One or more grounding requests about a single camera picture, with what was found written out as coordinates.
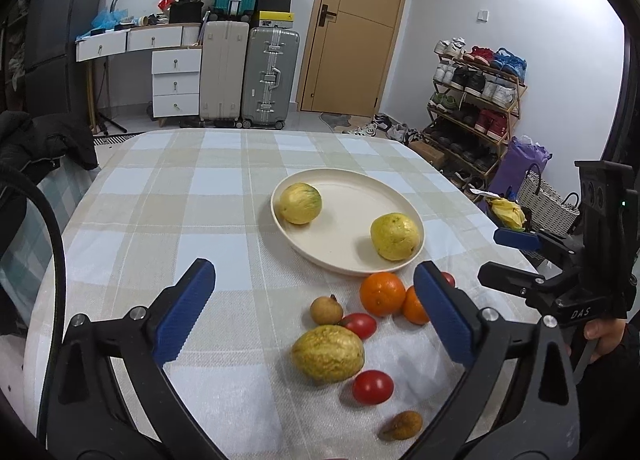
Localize purple bag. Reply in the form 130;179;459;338
487;136;553;201

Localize woven basket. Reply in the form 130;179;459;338
515;164;582;239

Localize white desk with drawers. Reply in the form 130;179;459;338
76;24;203;131

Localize black jacket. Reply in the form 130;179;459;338
0;110;99;261

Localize wrinkled yellow passion fruit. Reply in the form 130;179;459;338
291;324;366;384

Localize floor mat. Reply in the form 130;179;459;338
320;112;371;129

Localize cream round plate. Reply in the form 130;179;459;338
270;169;425;277

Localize black cable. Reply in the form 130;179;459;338
0;175;68;335

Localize yellow green passion fruit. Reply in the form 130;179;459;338
278;183;322;225

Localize rows of assorted shoes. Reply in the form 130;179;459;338
433;38;528;175

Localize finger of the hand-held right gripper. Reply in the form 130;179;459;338
493;228;583;263
477;263;568;309

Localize wooden door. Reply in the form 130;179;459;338
296;0;417;117

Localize brown longan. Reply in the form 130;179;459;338
310;295;344;326
378;410;424;442

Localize pile of loose sneakers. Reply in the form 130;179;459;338
342;112;426;145

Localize blue plastic bag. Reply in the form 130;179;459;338
91;8;132;33

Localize beige plaid tablecloth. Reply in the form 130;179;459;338
22;129;551;460

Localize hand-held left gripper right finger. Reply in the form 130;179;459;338
400;261;582;460

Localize wooden shoe rack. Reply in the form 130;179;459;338
426;52;528;191

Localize black tripod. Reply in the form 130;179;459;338
95;112;128;135

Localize grey suitcase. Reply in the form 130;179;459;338
241;27;301;131

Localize person's right hand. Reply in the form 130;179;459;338
566;317;640;366

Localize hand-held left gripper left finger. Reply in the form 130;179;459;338
37;257;236;460

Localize person's right forearm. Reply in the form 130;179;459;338
575;337;640;460

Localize brown cardboard box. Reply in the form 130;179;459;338
407;141;446;168

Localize yellow bag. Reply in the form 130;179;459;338
487;197;527;231

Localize beige suitcase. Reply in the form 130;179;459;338
199;20;250;127

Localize orange mandarin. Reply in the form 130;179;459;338
359;272;407;317
401;286;431;325

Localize yellow white shoe box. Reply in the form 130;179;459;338
252;11;295;30

